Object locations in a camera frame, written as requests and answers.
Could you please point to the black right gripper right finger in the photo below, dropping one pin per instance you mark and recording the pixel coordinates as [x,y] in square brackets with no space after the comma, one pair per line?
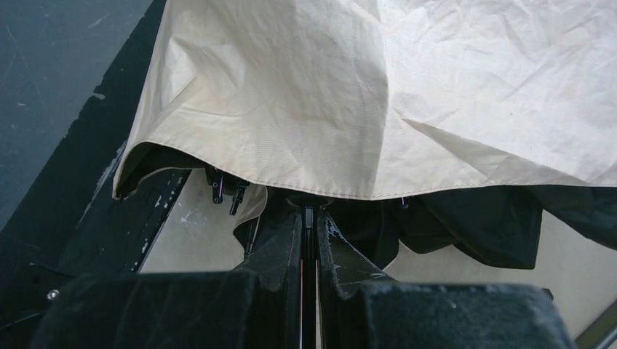
[363,307]

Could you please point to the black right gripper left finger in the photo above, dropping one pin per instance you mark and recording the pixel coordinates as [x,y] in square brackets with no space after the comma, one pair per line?
[255,305]

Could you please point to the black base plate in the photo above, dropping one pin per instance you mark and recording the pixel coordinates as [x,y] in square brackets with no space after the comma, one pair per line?
[72,73]

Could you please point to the beige folding umbrella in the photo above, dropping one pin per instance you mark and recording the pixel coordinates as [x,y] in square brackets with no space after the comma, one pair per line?
[434,123]

